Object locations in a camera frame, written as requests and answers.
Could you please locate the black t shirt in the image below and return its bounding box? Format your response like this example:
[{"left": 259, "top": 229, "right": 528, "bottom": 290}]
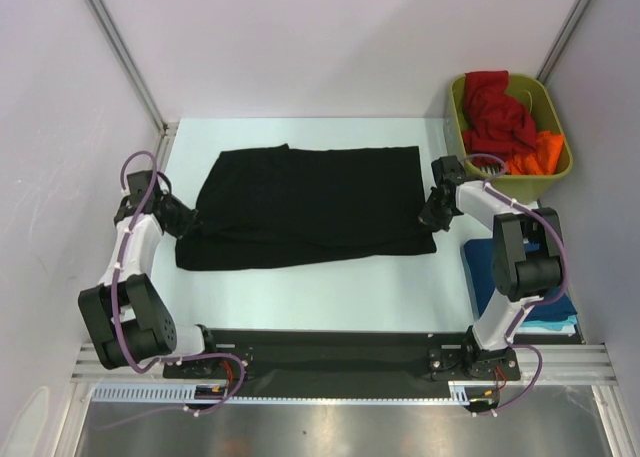
[{"left": 175, "top": 145, "right": 436, "bottom": 272}]

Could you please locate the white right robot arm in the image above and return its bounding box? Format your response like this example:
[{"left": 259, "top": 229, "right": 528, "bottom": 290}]
[{"left": 419, "top": 179, "right": 568, "bottom": 378}]

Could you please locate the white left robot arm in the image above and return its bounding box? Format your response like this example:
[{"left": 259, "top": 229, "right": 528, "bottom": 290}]
[{"left": 78, "top": 191, "right": 221, "bottom": 377}]

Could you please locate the folded dark blue t shirt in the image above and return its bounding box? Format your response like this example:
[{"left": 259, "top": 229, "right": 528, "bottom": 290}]
[{"left": 462, "top": 237, "right": 562, "bottom": 317}]

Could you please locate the red t shirt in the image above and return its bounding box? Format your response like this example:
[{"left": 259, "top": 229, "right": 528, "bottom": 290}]
[{"left": 462, "top": 70, "right": 537, "bottom": 162}]

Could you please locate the orange t shirt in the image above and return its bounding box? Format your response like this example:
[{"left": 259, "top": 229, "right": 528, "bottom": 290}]
[{"left": 507, "top": 130, "right": 565, "bottom": 176}]

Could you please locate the green plastic basket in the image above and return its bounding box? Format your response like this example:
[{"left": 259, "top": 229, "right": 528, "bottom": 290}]
[{"left": 445, "top": 72, "right": 573, "bottom": 204}]

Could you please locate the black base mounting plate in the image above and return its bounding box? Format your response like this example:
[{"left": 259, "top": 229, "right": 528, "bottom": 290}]
[{"left": 163, "top": 330, "right": 521, "bottom": 400}]

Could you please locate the folded light blue t shirt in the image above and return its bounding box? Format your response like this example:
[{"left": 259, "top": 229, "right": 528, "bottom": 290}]
[{"left": 517, "top": 315, "right": 578, "bottom": 335}]

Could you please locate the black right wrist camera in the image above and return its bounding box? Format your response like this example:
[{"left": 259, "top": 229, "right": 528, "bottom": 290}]
[{"left": 431, "top": 155, "right": 466, "bottom": 186}]

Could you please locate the white slotted cable duct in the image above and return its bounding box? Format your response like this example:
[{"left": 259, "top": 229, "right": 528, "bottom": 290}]
[{"left": 92, "top": 380, "right": 501, "bottom": 406}]

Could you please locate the aluminium frame post left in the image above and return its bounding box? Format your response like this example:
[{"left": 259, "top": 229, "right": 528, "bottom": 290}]
[{"left": 84, "top": 0, "right": 168, "bottom": 135}]

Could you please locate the aluminium frame post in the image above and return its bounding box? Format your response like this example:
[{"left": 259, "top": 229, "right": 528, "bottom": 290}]
[
  {"left": 536, "top": 0, "right": 595, "bottom": 85},
  {"left": 84, "top": 0, "right": 168, "bottom": 135}
]

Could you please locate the aluminium frame post right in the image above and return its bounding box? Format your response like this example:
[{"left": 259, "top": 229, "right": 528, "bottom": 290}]
[{"left": 536, "top": 0, "right": 595, "bottom": 85}]

